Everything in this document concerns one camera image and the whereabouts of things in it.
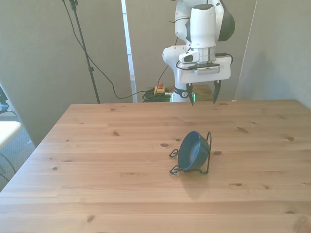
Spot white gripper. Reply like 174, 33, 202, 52
176, 55, 231, 107

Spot dark blue bowl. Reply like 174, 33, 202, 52
177, 131, 209, 170

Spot small wooden side table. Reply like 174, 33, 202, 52
187, 84, 217, 102

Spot yellow emergency stop button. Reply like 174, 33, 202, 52
154, 82, 166, 95

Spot black tripod stand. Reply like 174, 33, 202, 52
62, 0, 101, 104

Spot white side table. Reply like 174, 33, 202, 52
0, 121, 22, 149

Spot black chair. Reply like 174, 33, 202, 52
0, 83, 11, 114

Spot grey bar camera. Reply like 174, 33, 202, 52
193, 63, 225, 75

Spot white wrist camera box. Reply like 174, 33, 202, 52
179, 50, 200, 64

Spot thin black hanging cable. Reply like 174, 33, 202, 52
157, 63, 171, 83

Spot coiled dark cables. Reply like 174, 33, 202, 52
142, 88, 173, 103

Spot black wire dish stand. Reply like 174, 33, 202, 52
169, 131, 212, 175

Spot white vertical post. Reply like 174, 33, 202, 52
121, 0, 138, 103

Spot black tripod cable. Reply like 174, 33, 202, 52
62, 0, 149, 100

